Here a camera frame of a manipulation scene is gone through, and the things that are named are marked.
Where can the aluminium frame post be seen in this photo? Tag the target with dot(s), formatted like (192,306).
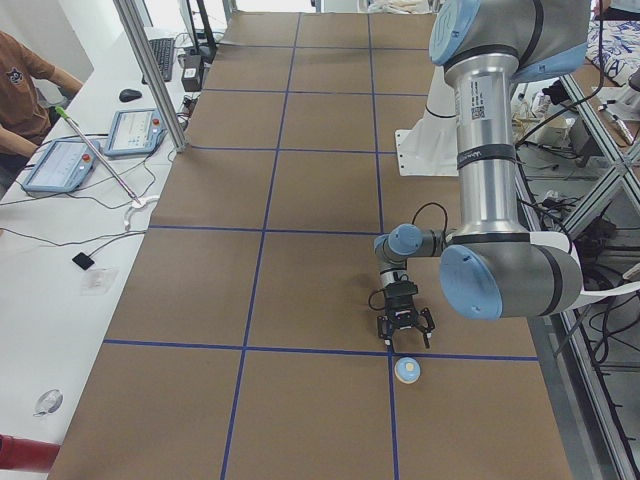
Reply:
(135,31)

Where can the clear tape roll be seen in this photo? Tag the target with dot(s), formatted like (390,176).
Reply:
(48,403)

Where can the blue teach pendant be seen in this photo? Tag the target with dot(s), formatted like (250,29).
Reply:
(62,168)
(135,132)

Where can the metal rod with green tip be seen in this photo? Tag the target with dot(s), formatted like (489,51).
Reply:
(95,150)

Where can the white pedestal column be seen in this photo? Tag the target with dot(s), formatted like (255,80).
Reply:
(429,148)

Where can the clear plastic bag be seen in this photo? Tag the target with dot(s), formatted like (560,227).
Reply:
(98,282)

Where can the near blue teach pendant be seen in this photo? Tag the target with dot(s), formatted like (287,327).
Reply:
(62,168)

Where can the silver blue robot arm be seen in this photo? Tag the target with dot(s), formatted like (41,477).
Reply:
(490,267)

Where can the red object at edge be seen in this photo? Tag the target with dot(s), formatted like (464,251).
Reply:
(27,455)

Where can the blue and cream bell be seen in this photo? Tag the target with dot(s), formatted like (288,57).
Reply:
(407,370)

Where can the person in brown shirt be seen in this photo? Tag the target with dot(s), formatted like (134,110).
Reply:
(24,121)

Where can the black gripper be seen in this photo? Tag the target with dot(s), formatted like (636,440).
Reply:
(403,321)

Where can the far blue teach pendant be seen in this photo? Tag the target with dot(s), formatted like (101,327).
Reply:
(135,132)

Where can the small black square pad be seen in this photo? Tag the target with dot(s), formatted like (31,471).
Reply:
(83,261)

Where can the black computer mouse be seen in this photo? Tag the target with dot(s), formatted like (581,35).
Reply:
(128,95)

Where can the black keyboard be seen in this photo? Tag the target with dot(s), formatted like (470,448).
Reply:
(163,51)

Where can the black power adapter box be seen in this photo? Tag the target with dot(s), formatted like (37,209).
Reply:
(192,74)

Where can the white curved hook piece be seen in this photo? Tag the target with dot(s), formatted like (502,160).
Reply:
(135,206)

